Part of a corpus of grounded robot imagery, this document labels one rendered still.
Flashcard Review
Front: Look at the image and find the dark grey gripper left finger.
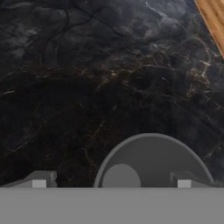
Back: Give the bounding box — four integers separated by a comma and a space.
3, 170, 58, 189

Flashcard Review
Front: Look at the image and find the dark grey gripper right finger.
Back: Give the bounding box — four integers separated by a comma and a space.
169, 171, 223, 189

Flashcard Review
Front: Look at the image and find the grey glass cup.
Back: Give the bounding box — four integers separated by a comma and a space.
93, 132, 215, 189

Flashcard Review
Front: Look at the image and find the wooden cupboard panel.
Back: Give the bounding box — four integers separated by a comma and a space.
193, 0, 224, 58

